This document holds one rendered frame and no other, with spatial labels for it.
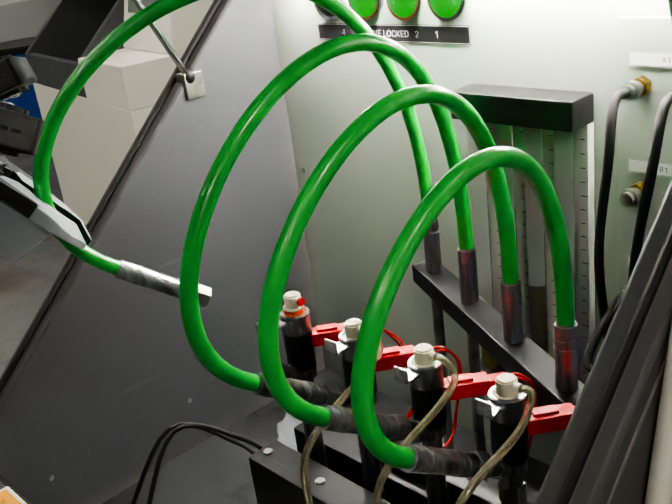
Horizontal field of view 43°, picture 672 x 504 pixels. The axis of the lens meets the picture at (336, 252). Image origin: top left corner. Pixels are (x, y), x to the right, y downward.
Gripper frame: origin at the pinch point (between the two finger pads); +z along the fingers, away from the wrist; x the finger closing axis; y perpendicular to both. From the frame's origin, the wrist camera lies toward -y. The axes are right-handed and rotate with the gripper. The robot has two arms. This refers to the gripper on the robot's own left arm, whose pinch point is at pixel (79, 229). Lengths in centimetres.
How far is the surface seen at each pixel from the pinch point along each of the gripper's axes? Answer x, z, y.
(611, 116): 8.4, 30.4, -36.1
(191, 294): 18.8, 10.0, -4.7
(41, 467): -19.3, 11.3, 29.7
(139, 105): -277, -28, 2
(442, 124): 3.3, 20.2, -27.3
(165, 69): -280, -29, -16
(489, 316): 1.0, 35.8, -16.2
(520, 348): 7.6, 37.3, -15.6
